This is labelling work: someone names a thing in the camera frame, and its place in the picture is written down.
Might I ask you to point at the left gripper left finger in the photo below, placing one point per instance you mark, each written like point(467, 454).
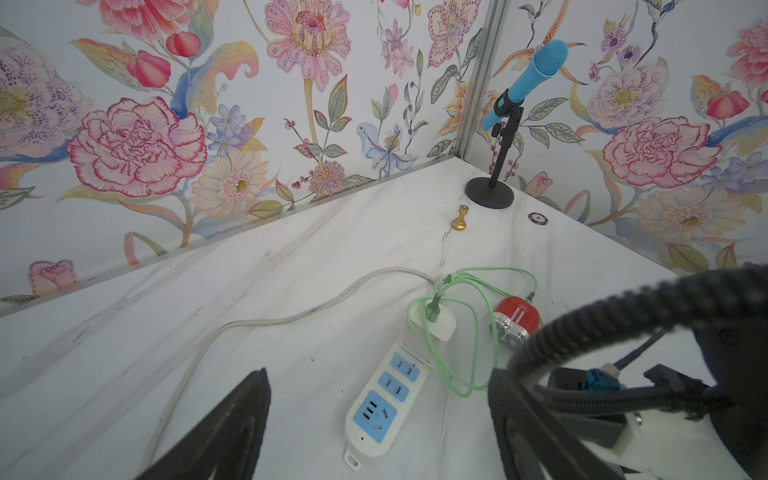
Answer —
point(226, 443)

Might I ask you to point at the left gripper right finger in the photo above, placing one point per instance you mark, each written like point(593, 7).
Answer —
point(533, 444)

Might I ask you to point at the white power strip blue sockets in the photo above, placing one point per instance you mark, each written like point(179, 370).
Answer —
point(376, 416)

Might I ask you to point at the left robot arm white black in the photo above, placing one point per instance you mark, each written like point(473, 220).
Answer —
point(704, 335)

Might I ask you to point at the small brass knob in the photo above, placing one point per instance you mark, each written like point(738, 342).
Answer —
point(459, 223)

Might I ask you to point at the blue microphone on black stand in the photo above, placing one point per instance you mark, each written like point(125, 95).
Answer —
point(504, 121)

